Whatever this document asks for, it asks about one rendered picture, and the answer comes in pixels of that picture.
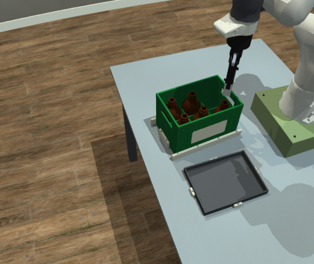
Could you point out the green crate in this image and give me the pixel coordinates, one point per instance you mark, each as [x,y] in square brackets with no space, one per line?
[209,93]

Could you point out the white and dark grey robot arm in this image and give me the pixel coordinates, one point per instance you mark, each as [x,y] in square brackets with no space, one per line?
[297,101]

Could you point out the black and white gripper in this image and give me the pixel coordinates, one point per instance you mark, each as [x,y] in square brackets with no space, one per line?
[237,44]

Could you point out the brown bottle with green label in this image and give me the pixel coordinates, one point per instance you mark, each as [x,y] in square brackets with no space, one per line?
[203,111]

